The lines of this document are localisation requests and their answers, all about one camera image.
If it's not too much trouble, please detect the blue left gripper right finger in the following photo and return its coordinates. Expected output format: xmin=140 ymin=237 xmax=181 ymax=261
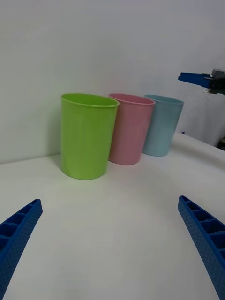
xmin=178 ymin=195 xmax=225 ymax=300

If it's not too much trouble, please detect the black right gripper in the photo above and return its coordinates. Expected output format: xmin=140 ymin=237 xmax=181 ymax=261
xmin=177 ymin=68 xmax=225 ymax=96

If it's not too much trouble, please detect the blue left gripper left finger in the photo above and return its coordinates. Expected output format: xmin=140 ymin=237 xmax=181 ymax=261
xmin=0 ymin=198 xmax=43 ymax=300

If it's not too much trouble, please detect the pale blue plastic bin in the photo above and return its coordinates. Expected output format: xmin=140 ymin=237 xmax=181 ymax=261
xmin=142 ymin=94 xmax=185 ymax=157

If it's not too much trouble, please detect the pink plastic bin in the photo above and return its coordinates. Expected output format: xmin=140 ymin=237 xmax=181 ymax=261
xmin=108 ymin=93 xmax=156 ymax=165

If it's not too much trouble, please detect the yellow-green plastic bin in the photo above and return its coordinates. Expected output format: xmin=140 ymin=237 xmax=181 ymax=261
xmin=60 ymin=93 xmax=120 ymax=180

